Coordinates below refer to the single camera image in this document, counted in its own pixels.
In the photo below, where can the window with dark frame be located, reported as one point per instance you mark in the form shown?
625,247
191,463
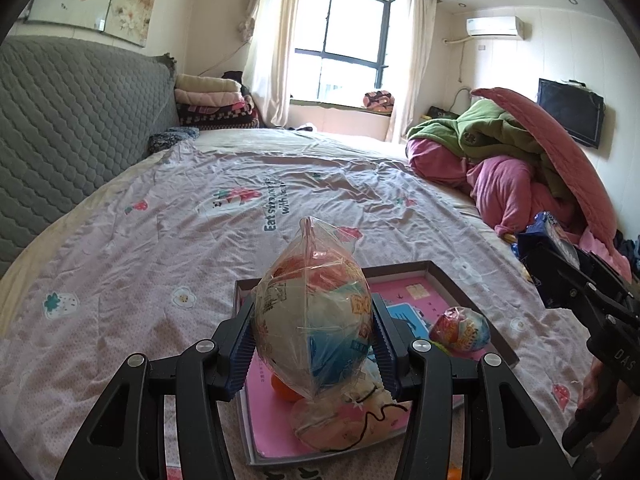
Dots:
340,50

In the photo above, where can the dark patterned pillow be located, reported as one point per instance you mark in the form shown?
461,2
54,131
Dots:
162,141

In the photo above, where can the dark grey shallow box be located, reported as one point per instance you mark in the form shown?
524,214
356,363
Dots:
417,291

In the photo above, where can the beige drawstring cloth bag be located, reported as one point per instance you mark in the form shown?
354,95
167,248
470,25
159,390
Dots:
355,418

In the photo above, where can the stack of folded blankets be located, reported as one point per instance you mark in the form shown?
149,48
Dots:
210,103

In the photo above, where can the cream curtain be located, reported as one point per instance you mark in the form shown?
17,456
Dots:
268,60
416,48

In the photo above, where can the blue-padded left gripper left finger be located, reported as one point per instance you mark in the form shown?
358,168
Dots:
123,435

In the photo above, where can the grey quilted headboard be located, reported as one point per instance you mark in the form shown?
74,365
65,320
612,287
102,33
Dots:
75,114

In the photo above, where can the surprise egg toy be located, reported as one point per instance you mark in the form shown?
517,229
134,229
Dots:
461,330
313,311

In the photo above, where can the white air conditioner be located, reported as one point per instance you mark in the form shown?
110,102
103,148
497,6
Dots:
509,26

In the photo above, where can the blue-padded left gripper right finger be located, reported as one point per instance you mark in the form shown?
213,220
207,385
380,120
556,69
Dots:
505,436

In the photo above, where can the blue cookie snack packet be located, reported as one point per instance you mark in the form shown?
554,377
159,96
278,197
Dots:
547,232

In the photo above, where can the person's hand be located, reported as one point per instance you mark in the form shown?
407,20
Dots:
591,385

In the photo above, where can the patterned bag on windowsill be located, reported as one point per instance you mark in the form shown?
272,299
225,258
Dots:
379,101

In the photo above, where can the orange mandarin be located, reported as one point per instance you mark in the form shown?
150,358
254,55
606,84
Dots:
454,473
283,391

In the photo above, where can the pink crumpled duvet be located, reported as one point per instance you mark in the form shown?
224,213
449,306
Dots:
507,195

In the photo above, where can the pink strawberry print bedsheet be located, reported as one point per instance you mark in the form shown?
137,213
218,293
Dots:
150,261

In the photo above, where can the cream curtain left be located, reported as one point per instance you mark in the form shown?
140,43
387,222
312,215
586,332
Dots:
268,60

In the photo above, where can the wall-mounted black television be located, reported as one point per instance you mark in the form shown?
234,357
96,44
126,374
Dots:
577,109

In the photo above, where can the cream curtain right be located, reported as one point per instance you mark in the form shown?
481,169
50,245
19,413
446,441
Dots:
416,48

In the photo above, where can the green blanket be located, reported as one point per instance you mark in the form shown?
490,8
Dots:
487,130

